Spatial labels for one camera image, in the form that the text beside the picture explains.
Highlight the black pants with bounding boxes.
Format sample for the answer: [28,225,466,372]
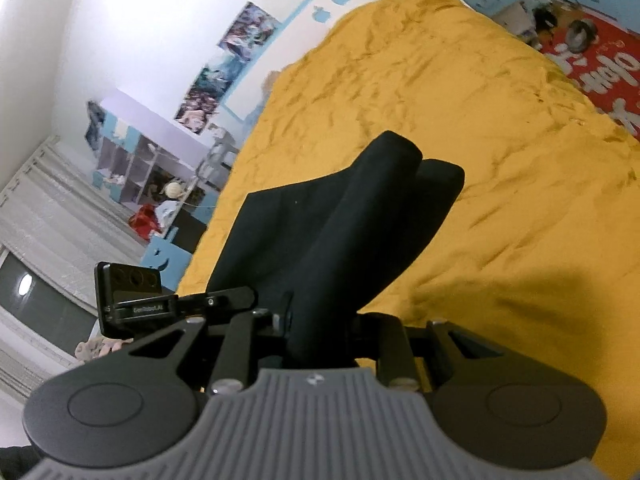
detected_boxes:
[207,131,465,370]

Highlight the blue smiley chair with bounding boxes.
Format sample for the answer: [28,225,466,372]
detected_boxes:
[141,228,192,292]

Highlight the red bag on desk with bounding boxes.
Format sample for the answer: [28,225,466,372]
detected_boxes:
[128,204,162,242]

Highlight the white round lamp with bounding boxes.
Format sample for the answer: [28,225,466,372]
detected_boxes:
[163,181,184,200]

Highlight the white bookshelf desk unit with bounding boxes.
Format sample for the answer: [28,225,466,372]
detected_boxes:
[86,90,213,212]

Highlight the grey metal chair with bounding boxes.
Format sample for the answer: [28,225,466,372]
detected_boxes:
[195,125,240,191]

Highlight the yellow bed duvet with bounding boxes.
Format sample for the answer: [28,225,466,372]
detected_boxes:
[179,0,639,479]

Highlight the blue pillow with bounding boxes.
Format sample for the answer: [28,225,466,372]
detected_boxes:
[244,70,281,130]

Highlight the white blue apple headboard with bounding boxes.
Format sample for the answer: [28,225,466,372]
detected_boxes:
[220,0,375,122]

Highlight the red floor rug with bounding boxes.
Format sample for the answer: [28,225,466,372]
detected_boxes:
[536,3,639,138]

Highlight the anime wall posters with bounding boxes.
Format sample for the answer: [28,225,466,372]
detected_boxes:
[175,2,280,134]

